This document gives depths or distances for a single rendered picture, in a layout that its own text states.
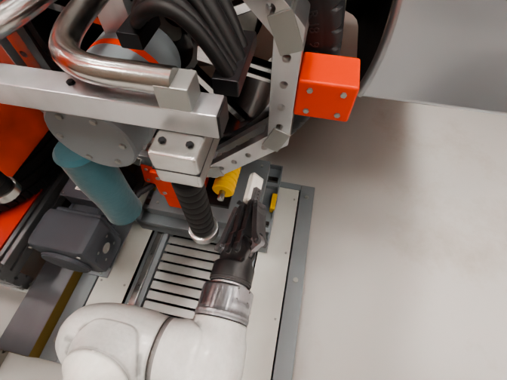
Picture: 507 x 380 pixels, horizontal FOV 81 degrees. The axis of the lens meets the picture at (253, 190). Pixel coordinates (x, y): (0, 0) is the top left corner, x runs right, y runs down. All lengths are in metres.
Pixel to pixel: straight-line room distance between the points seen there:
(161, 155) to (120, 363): 0.31
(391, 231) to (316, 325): 0.51
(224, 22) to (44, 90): 0.18
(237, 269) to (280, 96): 0.29
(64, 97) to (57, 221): 0.70
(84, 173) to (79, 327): 0.27
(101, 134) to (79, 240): 0.53
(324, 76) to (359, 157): 1.12
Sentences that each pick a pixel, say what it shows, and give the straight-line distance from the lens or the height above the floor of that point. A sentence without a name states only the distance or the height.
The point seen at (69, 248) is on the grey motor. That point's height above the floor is 0.40.
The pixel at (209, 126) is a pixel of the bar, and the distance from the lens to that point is 0.29.
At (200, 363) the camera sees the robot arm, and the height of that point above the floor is 0.69.
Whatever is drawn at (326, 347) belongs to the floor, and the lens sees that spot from 1.20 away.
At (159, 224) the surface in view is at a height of 0.17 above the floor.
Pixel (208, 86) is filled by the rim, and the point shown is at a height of 0.76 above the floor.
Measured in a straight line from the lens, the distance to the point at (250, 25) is 0.74.
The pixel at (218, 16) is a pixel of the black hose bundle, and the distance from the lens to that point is 0.33.
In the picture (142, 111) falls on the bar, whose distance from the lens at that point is 0.31.
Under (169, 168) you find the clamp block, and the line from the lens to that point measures 0.31.
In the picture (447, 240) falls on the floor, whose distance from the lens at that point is 1.50.
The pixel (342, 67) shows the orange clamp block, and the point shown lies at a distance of 0.51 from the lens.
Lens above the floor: 1.17
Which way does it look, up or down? 58 degrees down
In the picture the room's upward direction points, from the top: straight up
